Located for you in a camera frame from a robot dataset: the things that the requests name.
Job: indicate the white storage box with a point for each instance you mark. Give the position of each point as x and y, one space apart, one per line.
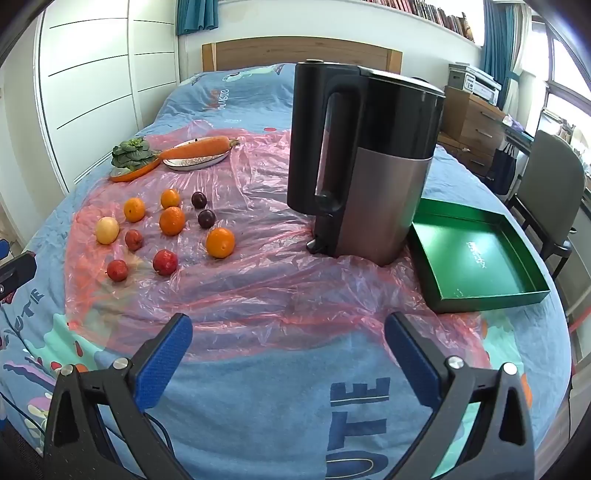
457 77

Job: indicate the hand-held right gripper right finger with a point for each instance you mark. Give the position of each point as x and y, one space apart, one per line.
411 360

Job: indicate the row of books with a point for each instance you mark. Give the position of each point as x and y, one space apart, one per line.
438 14

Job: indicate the wooden drawer cabinet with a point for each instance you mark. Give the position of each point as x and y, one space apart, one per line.
471 129

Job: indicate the window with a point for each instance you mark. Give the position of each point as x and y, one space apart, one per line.
568 106

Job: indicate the white wardrobe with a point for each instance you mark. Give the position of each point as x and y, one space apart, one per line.
92 69

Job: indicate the small red apple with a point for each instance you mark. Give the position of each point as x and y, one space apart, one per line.
134 239

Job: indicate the dark purple plum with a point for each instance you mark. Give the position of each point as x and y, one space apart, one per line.
199 200
206 218

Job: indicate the white printer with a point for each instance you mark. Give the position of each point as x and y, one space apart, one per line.
482 85

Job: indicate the white patterned plate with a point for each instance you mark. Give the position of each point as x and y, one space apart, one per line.
194 164

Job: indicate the dark shopping bag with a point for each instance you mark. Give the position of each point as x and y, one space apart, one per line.
502 168

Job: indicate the yellow grapefruit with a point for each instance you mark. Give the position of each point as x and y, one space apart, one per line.
107 230

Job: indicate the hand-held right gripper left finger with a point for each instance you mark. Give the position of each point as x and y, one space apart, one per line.
161 364

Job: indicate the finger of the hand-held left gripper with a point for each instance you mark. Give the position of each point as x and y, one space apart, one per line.
18 270

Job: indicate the orange carrot-shaped dish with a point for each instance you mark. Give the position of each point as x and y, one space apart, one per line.
134 175

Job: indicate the large orange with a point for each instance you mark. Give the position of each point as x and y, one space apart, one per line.
220 242
172 220

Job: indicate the grey chair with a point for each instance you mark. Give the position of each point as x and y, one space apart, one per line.
554 180

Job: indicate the dark desk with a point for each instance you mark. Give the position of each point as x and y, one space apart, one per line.
519 131

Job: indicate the green box tray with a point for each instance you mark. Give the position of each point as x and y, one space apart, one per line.
471 258

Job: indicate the teal curtain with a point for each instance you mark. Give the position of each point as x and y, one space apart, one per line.
196 16
501 46

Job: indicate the small orange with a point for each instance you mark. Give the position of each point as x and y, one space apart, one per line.
170 199
134 209

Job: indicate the wooden headboard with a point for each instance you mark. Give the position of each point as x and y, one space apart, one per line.
277 53

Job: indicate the green bok choy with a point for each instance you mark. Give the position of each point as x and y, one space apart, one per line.
131 152

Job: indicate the carrot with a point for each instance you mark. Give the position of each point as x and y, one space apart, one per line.
198 147

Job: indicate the pink plastic sheet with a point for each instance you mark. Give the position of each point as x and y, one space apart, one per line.
258 277

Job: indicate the black and silver electric kettle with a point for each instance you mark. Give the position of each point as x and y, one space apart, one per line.
383 194

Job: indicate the red plum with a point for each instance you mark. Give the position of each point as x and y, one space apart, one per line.
165 261
117 270

